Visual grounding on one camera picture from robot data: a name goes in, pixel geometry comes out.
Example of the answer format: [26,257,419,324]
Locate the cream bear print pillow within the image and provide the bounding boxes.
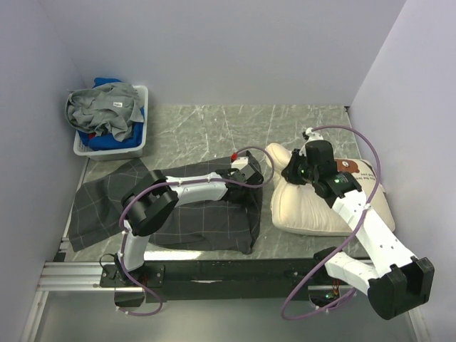
[266,143,395,236]

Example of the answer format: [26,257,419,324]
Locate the grey crumpled shirt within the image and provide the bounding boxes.
[65,82,144,142]

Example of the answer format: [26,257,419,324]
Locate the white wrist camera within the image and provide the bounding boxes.
[302,128,324,143]
[230,152,249,170]

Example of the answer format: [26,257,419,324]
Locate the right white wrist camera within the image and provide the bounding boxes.
[302,128,324,143]

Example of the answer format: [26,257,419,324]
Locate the white plastic laundry basket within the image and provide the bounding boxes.
[73,85,149,162]

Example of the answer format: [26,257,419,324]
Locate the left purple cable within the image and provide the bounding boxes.
[117,146,275,318]

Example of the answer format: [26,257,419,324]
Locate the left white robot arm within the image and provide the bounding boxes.
[115,157,264,286]

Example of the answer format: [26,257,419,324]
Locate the blue cloth in basket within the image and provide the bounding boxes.
[65,78,145,151]

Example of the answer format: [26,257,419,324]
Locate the aluminium frame rail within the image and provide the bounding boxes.
[26,156,118,321]

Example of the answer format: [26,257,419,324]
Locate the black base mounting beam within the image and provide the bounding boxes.
[99,258,343,304]

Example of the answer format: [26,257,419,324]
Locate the dark grey checked pillowcase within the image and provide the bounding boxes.
[68,158,263,255]

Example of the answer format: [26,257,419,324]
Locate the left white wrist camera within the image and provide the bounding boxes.
[230,152,249,170]

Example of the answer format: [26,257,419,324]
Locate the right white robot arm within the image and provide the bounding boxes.
[282,140,435,320]

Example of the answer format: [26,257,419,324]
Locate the purple cable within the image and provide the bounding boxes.
[117,146,275,318]
[280,125,380,321]

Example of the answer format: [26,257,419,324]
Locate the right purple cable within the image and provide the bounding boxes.
[280,125,380,321]

